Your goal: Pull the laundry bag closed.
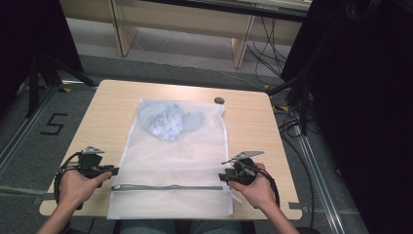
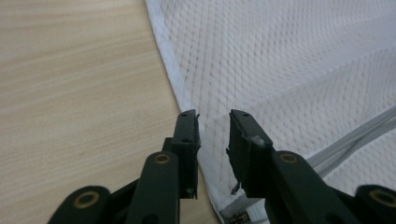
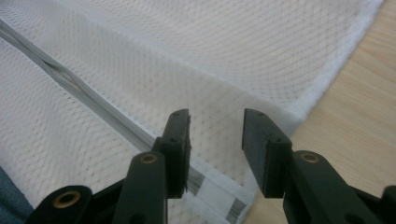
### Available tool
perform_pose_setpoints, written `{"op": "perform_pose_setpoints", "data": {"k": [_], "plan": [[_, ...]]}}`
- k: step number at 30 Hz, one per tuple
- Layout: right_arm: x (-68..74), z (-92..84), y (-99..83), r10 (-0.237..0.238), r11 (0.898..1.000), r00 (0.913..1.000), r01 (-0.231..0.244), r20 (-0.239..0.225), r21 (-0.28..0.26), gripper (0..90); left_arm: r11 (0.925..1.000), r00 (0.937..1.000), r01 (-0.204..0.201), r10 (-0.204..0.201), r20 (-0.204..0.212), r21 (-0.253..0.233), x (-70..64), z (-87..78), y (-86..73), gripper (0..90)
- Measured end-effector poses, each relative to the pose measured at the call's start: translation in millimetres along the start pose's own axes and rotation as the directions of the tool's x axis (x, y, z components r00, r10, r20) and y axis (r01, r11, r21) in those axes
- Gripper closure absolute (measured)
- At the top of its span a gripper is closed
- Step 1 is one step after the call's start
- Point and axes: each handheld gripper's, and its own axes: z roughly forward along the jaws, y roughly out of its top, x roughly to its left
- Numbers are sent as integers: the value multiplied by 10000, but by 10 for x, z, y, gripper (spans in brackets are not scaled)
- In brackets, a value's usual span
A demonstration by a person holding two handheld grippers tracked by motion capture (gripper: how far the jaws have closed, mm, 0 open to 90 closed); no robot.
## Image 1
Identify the person's left hand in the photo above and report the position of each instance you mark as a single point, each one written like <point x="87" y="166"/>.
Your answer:
<point x="76" y="188"/>

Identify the black tripod stand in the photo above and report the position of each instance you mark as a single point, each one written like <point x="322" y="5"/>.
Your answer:
<point x="34" y="84"/>

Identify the pale wooden desk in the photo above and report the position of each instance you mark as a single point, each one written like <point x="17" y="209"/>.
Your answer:
<point x="181" y="22"/>

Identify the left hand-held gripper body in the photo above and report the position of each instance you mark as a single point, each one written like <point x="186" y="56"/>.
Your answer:
<point x="89" y="161"/>

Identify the white mesh laundry bag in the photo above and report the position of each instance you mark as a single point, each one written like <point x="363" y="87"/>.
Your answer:
<point x="175" y="169"/>

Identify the person's right hand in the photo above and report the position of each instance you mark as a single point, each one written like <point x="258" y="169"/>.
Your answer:
<point x="258" y="191"/>

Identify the aluminium floor rail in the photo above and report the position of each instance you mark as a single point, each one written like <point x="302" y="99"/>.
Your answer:
<point x="319" y="182"/>
<point x="22" y="130"/>

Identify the light blue patterned garment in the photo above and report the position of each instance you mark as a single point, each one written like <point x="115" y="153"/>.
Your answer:
<point x="168" y="122"/>

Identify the wide black curtain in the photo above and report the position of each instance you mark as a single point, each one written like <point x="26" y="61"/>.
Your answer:
<point x="363" y="97"/>

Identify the black metal stand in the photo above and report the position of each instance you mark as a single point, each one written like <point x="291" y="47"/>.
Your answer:
<point x="303" y="107"/>

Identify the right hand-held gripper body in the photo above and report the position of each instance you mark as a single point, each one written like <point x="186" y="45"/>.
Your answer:
<point x="243" y="169"/>

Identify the grey tape strip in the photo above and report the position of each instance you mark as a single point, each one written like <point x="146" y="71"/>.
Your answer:
<point x="297" y="206"/>
<point x="42" y="197"/>

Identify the light wooden table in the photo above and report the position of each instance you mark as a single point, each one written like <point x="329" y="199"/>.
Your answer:
<point x="107" y="110"/>

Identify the narrow black curtain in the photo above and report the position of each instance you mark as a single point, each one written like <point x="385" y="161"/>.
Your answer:
<point x="29" y="39"/>

